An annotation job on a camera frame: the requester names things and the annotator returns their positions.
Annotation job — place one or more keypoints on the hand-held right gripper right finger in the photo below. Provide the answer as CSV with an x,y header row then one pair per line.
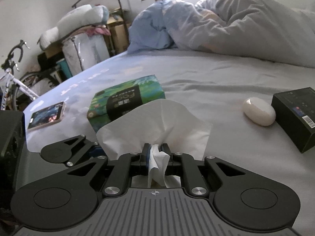
x,y
176,162

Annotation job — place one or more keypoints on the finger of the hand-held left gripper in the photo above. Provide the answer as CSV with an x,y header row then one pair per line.
x,y
94,152

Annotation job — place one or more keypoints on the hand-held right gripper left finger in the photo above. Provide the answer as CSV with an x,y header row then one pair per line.
x,y
148,159

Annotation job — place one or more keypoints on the white tissue sheet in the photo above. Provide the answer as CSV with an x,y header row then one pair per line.
x,y
160,120

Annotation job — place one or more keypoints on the smartphone with lit screen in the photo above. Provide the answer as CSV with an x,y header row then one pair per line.
x,y
46,115

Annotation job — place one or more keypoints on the white bicycle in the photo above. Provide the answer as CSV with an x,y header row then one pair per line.
x,y
18,83

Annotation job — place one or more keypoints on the sealed green tissue pack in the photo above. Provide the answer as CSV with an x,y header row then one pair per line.
x,y
123,95

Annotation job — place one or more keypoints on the white oval case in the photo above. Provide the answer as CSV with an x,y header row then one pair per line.
x,y
258,111

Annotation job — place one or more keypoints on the clear white storage bag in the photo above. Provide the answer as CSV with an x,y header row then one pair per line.
x,y
83,54

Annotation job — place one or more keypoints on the pink cloth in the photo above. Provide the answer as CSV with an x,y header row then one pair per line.
x,y
98,30

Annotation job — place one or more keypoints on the brown cardboard box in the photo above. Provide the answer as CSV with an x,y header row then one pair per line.
x,y
118,32

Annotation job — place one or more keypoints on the black cardboard box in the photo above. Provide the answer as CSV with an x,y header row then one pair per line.
x,y
295,115

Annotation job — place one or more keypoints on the white plush pillow pile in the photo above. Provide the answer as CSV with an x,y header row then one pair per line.
x,y
78,19

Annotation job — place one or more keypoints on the blue grey duvet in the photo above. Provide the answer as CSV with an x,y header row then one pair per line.
x,y
221,24

